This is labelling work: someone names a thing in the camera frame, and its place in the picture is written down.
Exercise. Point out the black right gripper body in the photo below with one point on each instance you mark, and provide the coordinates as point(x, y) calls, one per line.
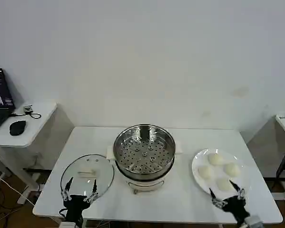
point(237, 207)

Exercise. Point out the perforated steel steamer basket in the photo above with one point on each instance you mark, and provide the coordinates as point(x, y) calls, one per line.
point(144, 147)

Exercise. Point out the white round plate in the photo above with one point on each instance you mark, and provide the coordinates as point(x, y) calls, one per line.
point(201, 159)

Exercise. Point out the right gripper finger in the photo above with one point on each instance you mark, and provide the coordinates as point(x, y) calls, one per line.
point(218, 203)
point(240, 192)

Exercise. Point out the round glass lid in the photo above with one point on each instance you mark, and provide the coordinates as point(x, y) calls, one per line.
point(85, 164)

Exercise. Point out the black computer mouse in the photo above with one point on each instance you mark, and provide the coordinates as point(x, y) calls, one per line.
point(17, 127)

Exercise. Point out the white side desk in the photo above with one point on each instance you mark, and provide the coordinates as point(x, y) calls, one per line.
point(32, 128)

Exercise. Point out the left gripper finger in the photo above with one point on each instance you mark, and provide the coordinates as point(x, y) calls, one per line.
point(93, 190)
point(67, 190)

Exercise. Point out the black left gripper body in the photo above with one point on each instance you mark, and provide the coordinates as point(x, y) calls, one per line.
point(76, 204)

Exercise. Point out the white electric cooker pot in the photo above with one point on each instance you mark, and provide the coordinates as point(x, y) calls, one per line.
point(144, 185)

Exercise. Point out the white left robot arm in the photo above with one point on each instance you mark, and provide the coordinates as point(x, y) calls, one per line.
point(69, 225)

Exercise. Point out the white steamed bun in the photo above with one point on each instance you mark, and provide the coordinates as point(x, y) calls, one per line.
point(215, 158)
point(224, 184)
point(205, 172)
point(232, 169)

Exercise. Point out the small grey usb device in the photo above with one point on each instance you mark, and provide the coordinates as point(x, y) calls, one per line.
point(28, 108)

